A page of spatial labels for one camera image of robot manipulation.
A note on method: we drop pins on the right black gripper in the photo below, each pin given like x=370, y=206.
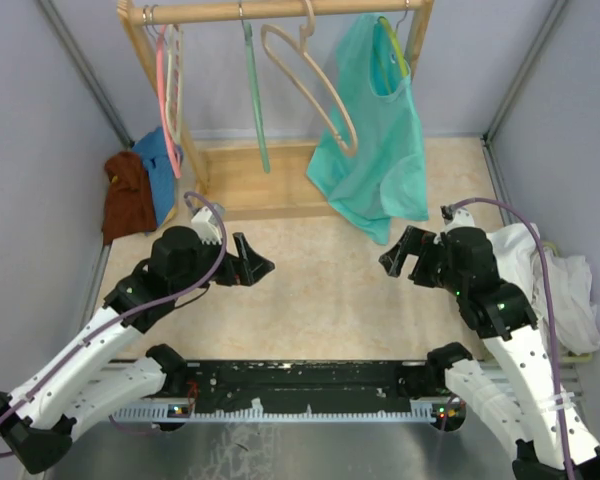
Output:
x=415, y=241

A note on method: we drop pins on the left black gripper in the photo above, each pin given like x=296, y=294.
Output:
x=247, y=269

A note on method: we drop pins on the white t-shirt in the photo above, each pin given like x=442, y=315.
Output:
x=570, y=281

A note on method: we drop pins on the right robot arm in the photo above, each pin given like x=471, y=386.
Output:
x=537, y=424

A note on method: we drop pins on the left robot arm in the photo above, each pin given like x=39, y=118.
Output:
x=42, y=418

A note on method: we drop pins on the teal t-shirt on hanger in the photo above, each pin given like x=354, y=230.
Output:
x=386, y=178

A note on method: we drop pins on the pink plastic hanger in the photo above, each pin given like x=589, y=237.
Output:
x=174, y=153

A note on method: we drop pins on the yellow-green hanger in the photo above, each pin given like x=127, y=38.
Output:
x=391, y=31

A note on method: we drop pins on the green plastic hanger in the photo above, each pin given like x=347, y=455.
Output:
x=254, y=89

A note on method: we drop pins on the cream plastic hanger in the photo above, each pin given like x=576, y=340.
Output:
x=174, y=63

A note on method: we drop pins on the wooden clothes rack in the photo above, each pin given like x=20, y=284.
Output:
x=228, y=174

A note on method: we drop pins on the blue cloth by rack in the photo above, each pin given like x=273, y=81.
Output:
x=153, y=153

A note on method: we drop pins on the brown cloth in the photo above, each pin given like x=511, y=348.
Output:
x=128, y=207

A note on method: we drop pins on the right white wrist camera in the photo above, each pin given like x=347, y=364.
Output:
x=456, y=218

